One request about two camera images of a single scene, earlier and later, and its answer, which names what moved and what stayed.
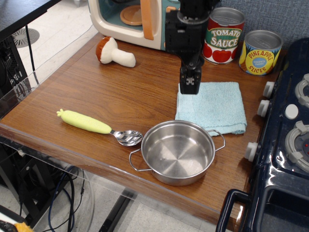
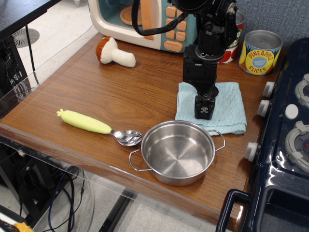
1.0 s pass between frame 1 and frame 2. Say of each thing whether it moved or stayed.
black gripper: moved
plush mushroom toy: stayed
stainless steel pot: stayed
